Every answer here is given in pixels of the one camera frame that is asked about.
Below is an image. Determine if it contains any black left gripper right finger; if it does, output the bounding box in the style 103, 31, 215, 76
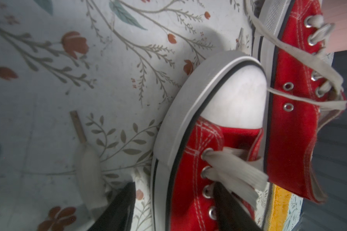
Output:
213, 182, 261, 231

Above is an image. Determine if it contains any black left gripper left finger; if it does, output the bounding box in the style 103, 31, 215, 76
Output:
88, 182, 136, 231

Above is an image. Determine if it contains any yellow insole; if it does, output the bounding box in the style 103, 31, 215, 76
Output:
266, 185, 292, 231

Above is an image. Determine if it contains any red sneaker one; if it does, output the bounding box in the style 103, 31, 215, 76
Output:
244, 1, 347, 204
150, 51, 268, 231

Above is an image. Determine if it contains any pink pen cup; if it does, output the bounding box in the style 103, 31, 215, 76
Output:
322, 0, 347, 53

